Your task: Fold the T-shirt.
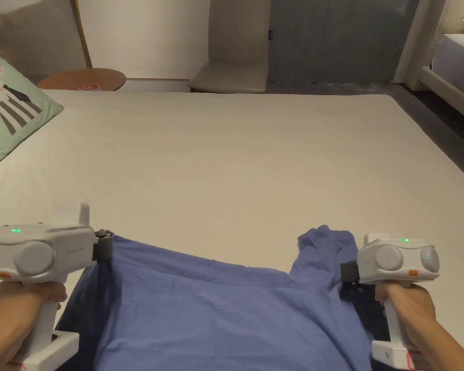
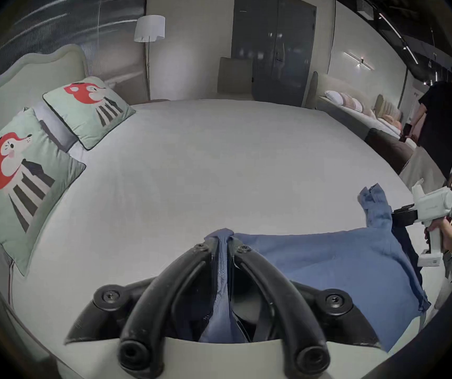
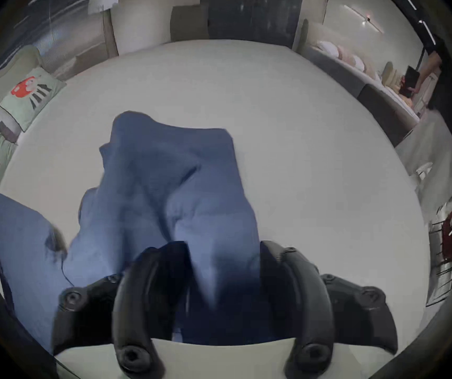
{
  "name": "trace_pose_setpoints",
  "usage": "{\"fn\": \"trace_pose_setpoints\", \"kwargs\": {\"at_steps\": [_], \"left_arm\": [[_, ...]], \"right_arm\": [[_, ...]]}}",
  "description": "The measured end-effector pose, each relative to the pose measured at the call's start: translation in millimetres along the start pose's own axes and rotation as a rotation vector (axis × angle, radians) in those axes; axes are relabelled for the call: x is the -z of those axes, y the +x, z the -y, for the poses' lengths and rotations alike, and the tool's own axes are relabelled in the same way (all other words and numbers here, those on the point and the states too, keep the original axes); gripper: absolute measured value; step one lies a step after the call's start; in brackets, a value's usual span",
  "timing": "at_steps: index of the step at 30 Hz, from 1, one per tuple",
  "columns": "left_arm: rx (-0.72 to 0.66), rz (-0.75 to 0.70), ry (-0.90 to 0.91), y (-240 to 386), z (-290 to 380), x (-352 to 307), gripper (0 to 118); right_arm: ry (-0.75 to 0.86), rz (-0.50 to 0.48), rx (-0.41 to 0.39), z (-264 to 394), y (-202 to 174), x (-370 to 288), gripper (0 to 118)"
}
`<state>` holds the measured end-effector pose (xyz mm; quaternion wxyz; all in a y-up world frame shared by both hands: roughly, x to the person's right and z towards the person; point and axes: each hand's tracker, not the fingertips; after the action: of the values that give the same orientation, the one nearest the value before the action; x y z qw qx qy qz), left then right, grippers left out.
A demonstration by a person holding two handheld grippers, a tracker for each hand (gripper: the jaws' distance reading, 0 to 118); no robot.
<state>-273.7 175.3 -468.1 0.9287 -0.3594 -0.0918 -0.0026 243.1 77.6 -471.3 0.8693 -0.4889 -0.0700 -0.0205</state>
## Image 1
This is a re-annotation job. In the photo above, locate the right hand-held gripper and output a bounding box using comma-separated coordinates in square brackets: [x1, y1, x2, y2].
[340, 232, 441, 371]

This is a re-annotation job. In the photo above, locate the person's right hand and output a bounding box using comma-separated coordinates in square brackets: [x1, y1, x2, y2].
[374, 283, 437, 352]

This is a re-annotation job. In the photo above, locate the person's right forearm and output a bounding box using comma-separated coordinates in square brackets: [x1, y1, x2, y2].
[406, 316, 464, 371]

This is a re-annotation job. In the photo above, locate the person's left hand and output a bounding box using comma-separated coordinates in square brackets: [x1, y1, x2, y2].
[0, 281, 68, 366]

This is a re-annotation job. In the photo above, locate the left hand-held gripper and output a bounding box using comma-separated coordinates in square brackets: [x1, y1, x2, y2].
[0, 202, 114, 368]

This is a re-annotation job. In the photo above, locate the blue shirt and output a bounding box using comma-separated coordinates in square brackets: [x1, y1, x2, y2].
[55, 224, 391, 371]

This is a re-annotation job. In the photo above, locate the bed with beige sheet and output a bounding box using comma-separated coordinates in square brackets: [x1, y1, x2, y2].
[0, 88, 464, 371]

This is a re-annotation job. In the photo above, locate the pale green printed cushion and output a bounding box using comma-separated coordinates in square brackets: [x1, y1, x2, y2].
[0, 43, 64, 169]

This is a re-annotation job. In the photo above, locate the white bed with grey mattress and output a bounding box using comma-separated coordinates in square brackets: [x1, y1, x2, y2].
[414, 11, 464, 128]

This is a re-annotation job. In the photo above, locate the beige padded chair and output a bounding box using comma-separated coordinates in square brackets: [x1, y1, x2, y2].
[188, 0, 272, 94]

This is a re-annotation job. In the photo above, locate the round wooden side table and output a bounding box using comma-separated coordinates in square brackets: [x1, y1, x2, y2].
[37, 68, 127, 92]

